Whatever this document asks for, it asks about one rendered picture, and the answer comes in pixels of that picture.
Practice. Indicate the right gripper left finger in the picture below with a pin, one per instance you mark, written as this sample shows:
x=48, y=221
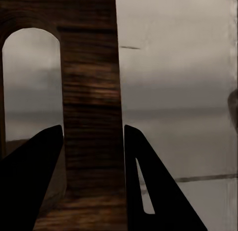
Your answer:
x=24, y=178

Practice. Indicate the cutting board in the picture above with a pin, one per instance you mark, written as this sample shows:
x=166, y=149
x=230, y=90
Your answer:
x=94, y=196

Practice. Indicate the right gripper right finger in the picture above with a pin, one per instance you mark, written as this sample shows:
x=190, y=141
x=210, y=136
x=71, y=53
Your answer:
x=173, y=212

